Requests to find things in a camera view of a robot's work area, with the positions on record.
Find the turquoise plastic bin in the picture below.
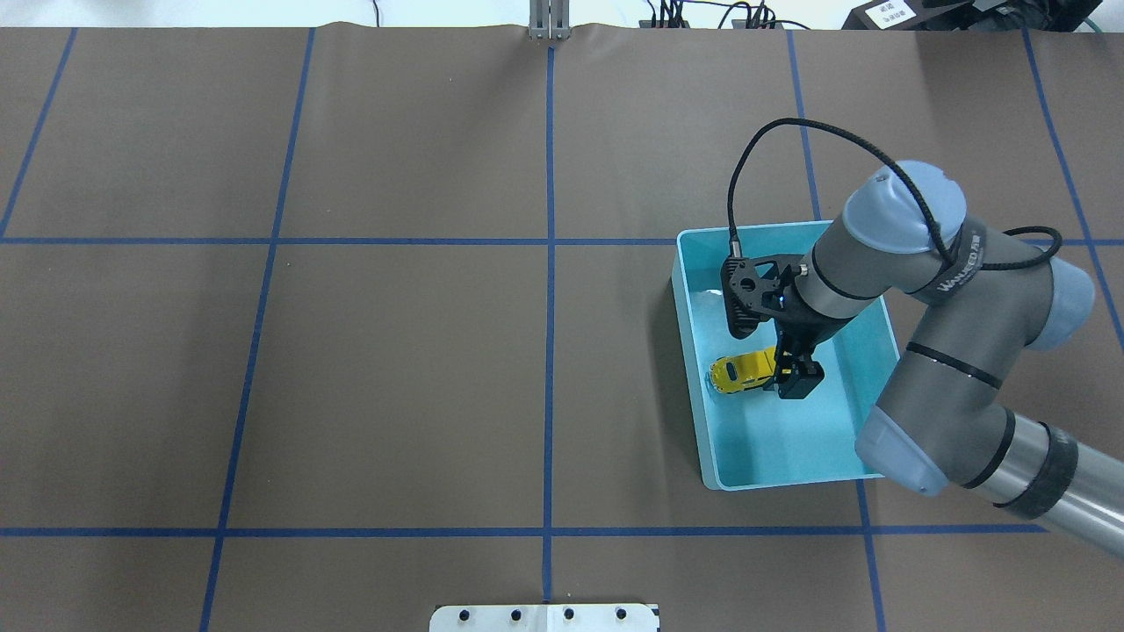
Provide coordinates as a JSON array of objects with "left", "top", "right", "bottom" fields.
[{"left": 671, "top": 227, "right": 899, "bottom": 493}]

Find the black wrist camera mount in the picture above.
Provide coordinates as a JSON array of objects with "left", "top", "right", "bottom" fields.
[{"left": 719, "top": 255, "right": 812, "bottom": 340}]

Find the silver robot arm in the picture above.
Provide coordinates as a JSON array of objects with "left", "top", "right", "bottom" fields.
[{"left": 783, "top": 161, "right": 1123, "bottom": 557}]

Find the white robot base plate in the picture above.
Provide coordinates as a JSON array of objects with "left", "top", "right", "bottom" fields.
[{"left": 429, "top": 603, "right": 662, "bottom": 631}]

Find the yellow beetle toy car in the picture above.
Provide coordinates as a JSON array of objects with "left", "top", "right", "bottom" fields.
[{"left": 708, "top": 347, "right": 776, "bottom": 392}]

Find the grey aluminium frame post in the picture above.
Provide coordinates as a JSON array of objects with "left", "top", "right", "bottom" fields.
[{"left": 527, "top": 0, "right": 573, "bottom": 40}]

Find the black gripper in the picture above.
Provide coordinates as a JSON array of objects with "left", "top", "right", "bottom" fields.
[{"left": 773, "top": 291, "right": 855, "bottom": 400}]

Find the black braided camera cable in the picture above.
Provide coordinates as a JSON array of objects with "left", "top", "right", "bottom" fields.
[{"left": 727, "top": 118, "right": 1063, "bottom": 272}]

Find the brown table mat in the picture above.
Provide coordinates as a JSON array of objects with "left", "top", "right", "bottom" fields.
[{"left": 3, "top": 24, "right": 1121, "bottom": 631}]

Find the black labelled device box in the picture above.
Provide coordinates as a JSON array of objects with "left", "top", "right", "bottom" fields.
[{"left": 840, "top": 1, "right": 943, "bottom": 31}]

